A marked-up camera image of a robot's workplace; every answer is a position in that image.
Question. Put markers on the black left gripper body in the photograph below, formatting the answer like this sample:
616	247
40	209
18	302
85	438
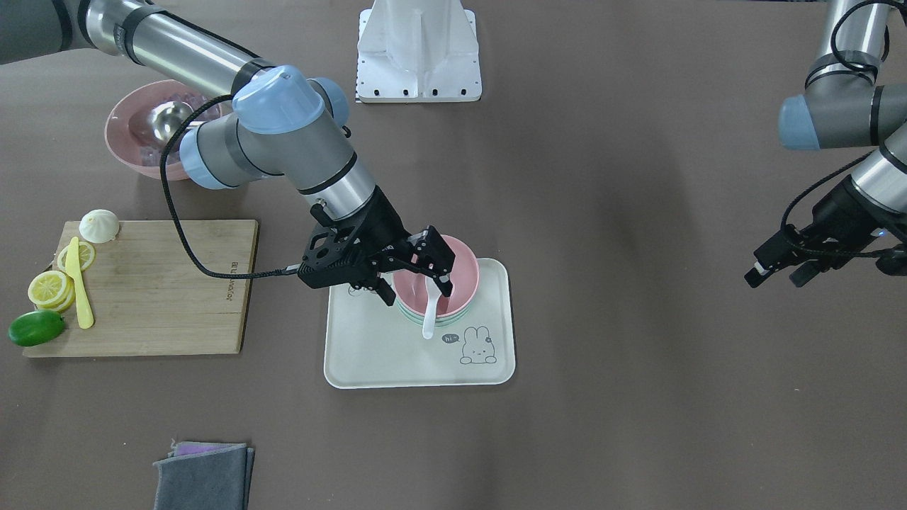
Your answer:
841	210

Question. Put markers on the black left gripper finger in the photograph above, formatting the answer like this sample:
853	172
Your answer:
771	257
806	271

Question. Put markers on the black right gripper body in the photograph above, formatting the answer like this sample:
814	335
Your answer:
383	225

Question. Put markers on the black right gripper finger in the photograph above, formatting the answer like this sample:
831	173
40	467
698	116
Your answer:
383	290
433	258

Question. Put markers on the small pink bowl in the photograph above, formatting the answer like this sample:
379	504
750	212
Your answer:
409	287

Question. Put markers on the white ceramic spoon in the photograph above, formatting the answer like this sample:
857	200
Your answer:
430	313

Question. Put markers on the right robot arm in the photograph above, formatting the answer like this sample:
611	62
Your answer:
259	120

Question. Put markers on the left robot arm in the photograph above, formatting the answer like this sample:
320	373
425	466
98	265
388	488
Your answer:
842	105

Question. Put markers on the cream rabbit tray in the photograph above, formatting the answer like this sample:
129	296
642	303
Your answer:
370	345

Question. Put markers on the green stacked bowls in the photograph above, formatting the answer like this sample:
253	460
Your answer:
440	320

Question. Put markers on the wooden cutting board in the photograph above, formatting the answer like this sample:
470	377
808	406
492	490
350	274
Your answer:
148	299

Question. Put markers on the metal scoop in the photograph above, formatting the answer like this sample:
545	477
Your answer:
164	120

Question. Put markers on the white garlic bulb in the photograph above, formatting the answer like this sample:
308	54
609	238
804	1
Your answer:
99	226

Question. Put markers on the grey folded cloth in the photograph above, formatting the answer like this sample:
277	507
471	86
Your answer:
204	475

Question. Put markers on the yellow plastic knife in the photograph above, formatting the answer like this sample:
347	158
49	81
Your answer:
85	315

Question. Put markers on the lemon slices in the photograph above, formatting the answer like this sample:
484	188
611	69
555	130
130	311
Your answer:
53	289

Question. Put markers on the green lime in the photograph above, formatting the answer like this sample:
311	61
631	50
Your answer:
36	328

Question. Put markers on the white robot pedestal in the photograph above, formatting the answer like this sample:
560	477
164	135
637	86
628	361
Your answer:
418	52

